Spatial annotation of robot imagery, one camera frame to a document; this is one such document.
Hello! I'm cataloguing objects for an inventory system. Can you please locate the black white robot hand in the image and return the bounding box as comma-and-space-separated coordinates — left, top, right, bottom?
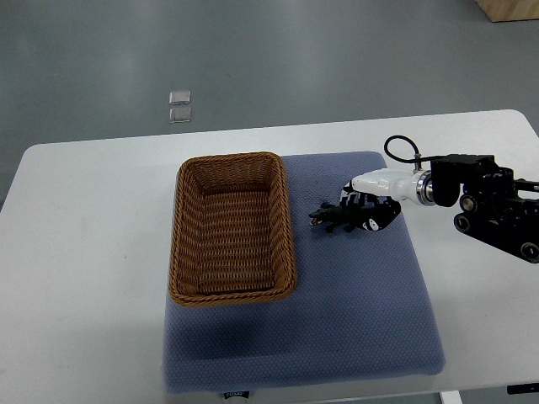
339, 168, 429, 207

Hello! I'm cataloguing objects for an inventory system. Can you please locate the dark toy crocodile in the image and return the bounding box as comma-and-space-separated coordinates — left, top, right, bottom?
308, 203, 367, 233

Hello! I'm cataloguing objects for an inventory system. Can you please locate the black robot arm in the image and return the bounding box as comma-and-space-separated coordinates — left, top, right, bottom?
413, 154, 538, 263

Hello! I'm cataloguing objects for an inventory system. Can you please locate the brown wicker basket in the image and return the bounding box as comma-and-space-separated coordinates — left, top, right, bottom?
168, 151, 297, 308

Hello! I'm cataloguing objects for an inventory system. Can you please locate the blue grey cushion mat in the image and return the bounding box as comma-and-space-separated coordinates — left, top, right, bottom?
163, 151, 445, 394

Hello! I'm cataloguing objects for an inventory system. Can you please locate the wooden box corner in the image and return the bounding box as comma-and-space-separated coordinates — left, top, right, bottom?
475, 0, 539, 23

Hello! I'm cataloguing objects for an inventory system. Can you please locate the upper metal floor plate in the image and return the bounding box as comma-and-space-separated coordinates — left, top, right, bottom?
168, 89, 191, 105

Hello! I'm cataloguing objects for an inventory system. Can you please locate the black table control panel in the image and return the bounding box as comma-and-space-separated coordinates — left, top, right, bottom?
506, 382, 539, 395

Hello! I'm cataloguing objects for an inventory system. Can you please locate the black cable loop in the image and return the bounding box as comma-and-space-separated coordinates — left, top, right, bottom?
383, 135, 435, 173

